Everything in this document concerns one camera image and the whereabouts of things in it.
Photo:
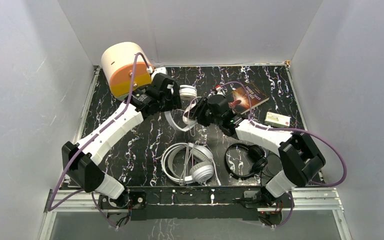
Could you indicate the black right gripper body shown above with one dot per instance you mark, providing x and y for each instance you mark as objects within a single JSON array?
[{"x": 205, "y": 116}]

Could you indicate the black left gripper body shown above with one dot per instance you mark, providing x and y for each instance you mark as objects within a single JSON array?
[{"x": 173, "y": 96}]

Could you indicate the small white on-ear headphones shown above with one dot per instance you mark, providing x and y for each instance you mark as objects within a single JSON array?
[{"x": 187, "y": 93}]

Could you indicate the large white over-ear headphones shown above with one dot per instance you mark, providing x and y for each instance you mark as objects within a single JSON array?
[{"x": 198, "y": 167}]

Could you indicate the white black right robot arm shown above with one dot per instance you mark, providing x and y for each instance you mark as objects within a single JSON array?
[{"x": 299, "y": 155}]

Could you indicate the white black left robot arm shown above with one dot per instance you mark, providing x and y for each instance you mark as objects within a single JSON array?
[{"x": 81, "y": 160}]

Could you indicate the orange brown paperback book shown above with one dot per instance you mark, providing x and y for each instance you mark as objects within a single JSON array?
[{"x": 242, "y": 98}]

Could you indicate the pastel mini drawer cabinet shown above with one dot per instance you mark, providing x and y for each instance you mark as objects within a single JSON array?
[{"x": 119, "y": 62}]

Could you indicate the small white green box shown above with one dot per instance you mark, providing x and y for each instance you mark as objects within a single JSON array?
[{"x": 277, "y": 120}]

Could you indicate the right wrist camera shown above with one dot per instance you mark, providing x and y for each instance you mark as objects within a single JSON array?
[{"x": 219, "y": 90}]

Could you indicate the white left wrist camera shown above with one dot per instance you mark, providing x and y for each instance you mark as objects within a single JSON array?
[{"x": 159, "y": 70}]

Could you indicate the black wired headphones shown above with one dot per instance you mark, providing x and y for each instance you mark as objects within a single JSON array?
[{"x": 257, "y": 158}]

